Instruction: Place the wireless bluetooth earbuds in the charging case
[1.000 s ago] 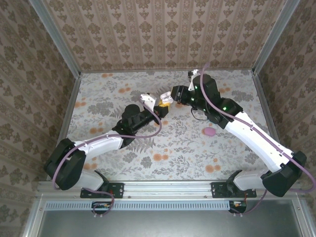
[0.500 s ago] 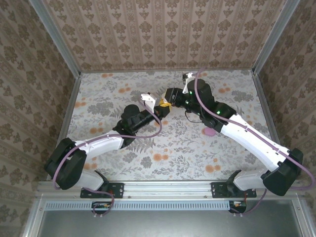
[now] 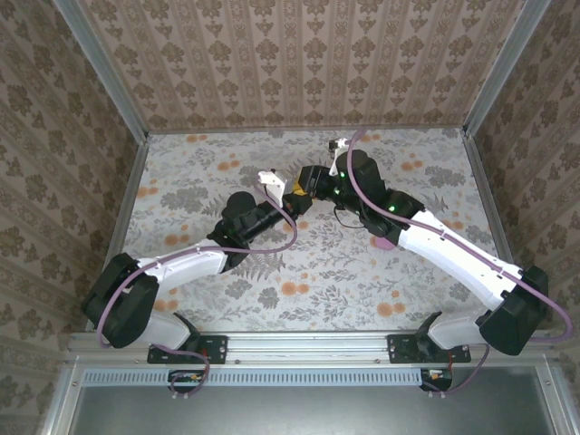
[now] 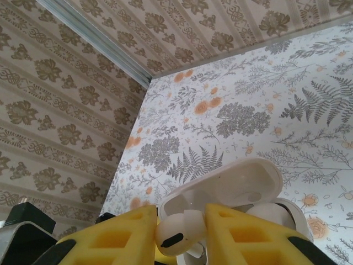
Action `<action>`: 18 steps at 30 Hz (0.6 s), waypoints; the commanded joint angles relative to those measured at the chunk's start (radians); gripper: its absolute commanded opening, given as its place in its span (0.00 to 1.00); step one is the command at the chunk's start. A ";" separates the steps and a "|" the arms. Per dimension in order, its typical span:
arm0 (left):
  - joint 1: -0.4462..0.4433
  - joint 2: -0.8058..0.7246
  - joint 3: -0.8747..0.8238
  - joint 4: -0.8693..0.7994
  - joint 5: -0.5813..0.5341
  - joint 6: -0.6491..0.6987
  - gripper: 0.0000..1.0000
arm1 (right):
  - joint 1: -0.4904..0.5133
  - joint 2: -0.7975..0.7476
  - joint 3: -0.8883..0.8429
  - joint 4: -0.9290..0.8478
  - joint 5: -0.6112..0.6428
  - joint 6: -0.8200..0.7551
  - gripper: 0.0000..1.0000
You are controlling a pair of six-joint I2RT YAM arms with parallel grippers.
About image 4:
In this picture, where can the white earbud charging case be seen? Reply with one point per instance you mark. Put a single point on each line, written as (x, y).
(242, 179)

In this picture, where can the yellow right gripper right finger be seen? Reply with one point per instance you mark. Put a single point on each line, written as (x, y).
(218, 243)

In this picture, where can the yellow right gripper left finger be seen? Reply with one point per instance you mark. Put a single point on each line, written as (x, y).
(143, 229)

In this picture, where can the aluminium corner post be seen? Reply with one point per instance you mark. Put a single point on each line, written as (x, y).
(96, 38)

